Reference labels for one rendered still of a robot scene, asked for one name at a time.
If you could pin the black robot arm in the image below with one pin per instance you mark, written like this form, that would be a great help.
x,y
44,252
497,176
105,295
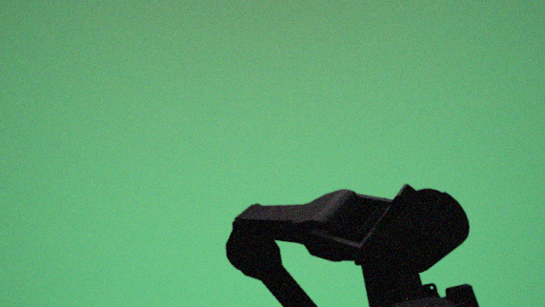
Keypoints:
x,y
391,239

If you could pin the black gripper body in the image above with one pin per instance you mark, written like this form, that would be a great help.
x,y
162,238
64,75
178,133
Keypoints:
x,y
407,289

